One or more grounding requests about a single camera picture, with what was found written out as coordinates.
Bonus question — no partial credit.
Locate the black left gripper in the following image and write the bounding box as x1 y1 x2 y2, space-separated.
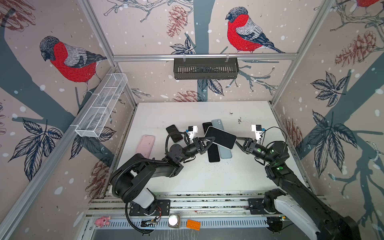
177 137 214 165

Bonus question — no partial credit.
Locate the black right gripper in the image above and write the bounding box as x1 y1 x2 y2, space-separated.
234 137 276 166

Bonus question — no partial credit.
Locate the blue phone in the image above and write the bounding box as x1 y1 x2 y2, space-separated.
208 145 221 163

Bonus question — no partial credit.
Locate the black phone table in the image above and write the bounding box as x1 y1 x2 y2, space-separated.
205 126 237 150

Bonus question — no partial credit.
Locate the large phone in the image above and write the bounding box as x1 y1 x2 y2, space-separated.
218 146 232 159

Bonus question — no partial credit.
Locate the black phone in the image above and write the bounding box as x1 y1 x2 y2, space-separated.
166 125 184 143

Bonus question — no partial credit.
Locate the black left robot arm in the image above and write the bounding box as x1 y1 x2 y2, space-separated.
110 132 215 209

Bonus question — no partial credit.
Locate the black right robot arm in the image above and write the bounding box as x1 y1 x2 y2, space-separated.
236 137 361 240

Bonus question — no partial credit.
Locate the small phone light case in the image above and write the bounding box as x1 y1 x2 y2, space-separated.
211 119 224 130

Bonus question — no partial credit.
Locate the pink phone case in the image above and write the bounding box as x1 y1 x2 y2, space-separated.
135 135 156 159

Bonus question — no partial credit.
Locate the orange toy brick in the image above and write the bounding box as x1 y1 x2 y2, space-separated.
186 220 201 231

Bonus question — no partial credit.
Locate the clear jar white lid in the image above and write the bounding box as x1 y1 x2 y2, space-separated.
168 214 181 229

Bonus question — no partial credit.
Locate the pink pig toy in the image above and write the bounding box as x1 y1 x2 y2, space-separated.
95 217 111 228

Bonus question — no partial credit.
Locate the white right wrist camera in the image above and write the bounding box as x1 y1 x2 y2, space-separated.
251 125 265 142

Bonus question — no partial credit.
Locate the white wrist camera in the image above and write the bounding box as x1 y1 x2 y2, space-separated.
251 125 265 142
186 126 198 141

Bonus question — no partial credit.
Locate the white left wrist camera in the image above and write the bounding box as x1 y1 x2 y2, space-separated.
186 126 198 141

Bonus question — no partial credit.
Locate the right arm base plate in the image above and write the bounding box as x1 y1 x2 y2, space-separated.
247 198 274 215

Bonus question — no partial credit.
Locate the black wire wall basket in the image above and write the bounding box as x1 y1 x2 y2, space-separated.
174 58 239 80

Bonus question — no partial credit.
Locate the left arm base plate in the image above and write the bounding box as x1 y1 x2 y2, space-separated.
129 200 171 217

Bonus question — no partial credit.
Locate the white mesh wall basket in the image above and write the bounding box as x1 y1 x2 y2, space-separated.
75 73 128 138

